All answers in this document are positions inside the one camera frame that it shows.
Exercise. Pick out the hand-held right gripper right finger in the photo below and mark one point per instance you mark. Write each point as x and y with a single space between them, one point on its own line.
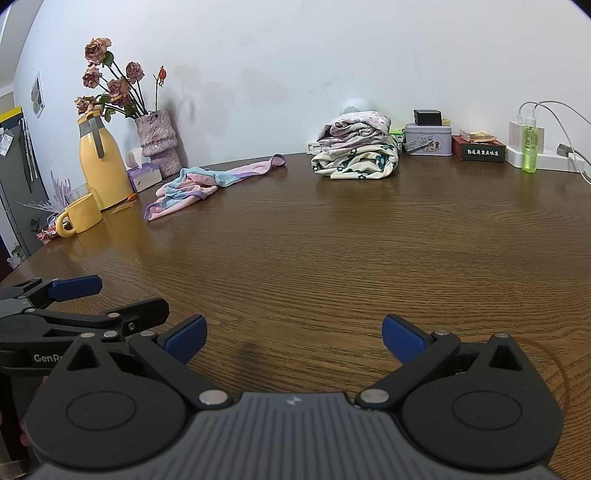
404 339

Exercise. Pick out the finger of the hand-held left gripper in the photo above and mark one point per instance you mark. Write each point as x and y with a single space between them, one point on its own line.
138 313
76 287

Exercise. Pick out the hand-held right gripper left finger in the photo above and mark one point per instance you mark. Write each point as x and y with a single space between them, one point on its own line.
187 339

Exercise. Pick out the pink blue mesh tank top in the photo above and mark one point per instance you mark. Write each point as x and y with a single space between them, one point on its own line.
184 189

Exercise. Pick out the red snack packet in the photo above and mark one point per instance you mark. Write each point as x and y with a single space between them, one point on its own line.
46 235

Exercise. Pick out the yellow mug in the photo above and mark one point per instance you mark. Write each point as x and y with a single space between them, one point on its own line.
83 214

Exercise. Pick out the grey refrigerator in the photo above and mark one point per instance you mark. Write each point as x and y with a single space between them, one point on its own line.
18 184

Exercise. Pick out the yellow thermos jug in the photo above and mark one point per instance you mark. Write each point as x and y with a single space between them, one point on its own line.
104 166

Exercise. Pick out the purple tissue box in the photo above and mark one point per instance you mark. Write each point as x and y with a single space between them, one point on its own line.
145 177

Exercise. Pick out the clear plastic pouch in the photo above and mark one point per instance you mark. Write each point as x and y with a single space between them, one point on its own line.
5 141

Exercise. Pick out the cream green floral folded cloth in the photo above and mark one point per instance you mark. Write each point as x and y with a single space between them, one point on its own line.
355 164

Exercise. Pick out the yellow black box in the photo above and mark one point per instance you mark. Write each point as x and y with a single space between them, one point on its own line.
11 115

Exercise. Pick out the grey tin box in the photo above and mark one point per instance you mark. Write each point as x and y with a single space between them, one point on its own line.
429 141

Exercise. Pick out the dark red box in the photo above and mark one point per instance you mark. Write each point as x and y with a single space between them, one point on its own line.
480 151

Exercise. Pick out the green packet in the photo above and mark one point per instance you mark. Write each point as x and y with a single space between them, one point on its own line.
397 134

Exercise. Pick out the tan packet stack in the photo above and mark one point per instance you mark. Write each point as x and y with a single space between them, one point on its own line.
478 136

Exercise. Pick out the pink floral folded cloth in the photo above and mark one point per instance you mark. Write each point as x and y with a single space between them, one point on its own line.
351 127

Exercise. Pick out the small black box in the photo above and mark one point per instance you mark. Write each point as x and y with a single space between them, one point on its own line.
427 117

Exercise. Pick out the green spray bottle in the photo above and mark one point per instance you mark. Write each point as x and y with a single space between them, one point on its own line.
531 147

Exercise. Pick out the white charger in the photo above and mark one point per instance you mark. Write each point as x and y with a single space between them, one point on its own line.
517 136

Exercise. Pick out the white power strip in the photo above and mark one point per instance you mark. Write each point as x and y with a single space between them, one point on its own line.
554 159

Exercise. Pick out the dried rose bouquet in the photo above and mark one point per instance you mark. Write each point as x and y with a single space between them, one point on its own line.
96 51

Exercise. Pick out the white round speaker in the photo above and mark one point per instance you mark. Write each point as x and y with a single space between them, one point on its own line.
355 106

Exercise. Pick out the wall picture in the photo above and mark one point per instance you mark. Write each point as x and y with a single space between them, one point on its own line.
38 94

